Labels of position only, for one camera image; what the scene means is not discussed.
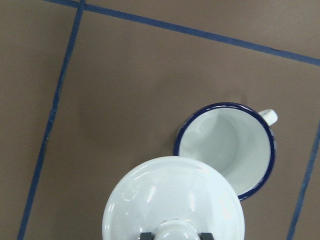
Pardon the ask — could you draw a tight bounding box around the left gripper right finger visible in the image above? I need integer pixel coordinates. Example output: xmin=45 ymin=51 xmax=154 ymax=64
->
xmin=200 ymin=232 xmax=213 ymax=240

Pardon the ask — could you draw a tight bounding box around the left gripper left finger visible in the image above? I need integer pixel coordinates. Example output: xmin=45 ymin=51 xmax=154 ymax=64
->
xmin=140 ymin=232 xmax=153 ymax=240

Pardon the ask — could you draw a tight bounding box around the white ceramic lid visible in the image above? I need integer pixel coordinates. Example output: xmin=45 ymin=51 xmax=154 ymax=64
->
xmin=102 ymin=156 xmax=245 ymax=240

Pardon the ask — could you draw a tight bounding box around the white enamel mug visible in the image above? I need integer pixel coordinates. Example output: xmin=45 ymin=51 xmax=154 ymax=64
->
xmin=173 ymin=102 xmax=278 ymax=201

